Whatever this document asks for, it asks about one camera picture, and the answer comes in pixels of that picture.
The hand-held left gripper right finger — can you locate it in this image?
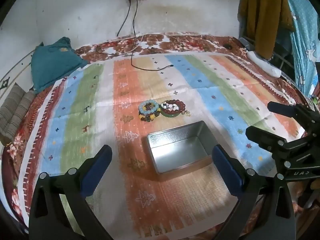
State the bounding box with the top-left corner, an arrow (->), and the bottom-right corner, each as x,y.
212,144 -> 297,240

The black charging cable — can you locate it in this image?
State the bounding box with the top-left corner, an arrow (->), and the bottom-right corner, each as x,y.
130,0 -> 175,71

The blue dotted cloth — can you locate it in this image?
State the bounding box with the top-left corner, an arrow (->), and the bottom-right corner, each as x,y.
280,0 -> 320,98

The white oblong object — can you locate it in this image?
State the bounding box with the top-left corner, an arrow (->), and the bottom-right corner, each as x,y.
247,51 -> 282,78

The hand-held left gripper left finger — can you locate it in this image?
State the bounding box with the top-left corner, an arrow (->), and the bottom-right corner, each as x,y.
29,144 -> 113,240

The green jade bangle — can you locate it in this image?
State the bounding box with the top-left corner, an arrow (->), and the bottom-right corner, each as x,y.
160,109 -> 182,118

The colourful striped blanket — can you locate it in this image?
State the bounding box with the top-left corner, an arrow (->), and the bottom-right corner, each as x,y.
21,54 -> 307,238

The metal tin box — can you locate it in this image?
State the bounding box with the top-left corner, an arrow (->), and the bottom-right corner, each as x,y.
146,120 -> 217,175

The mustard yellow garment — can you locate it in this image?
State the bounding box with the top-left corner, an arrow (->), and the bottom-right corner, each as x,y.
239,0 -> 294,59

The light blue bead bracelet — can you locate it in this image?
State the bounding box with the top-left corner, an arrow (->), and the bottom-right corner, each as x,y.
138,100 -> 161,114

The teal pillow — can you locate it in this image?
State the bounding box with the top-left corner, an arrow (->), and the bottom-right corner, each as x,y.
30,37 -> 89,94

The striped brown cushion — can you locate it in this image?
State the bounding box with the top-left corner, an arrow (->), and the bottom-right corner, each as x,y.
0,82 -> 35,145

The red bead bracelet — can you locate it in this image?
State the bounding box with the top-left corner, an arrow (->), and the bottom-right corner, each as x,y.
160,99 -> 187,113

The white cable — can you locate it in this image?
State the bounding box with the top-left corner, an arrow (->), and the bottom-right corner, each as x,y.
110,36 -> 143,56

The floral bedsheet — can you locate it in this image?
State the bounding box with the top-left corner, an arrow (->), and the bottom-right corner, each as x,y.
0,32 -> 313,233

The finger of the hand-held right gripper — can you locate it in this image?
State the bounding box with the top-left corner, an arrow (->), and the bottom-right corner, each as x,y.
245,126 -> 305,161
267,101 -> 313,121

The multicoloured bead bracelet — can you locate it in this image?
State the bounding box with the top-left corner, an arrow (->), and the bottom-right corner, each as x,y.
138,110 -> 161,123

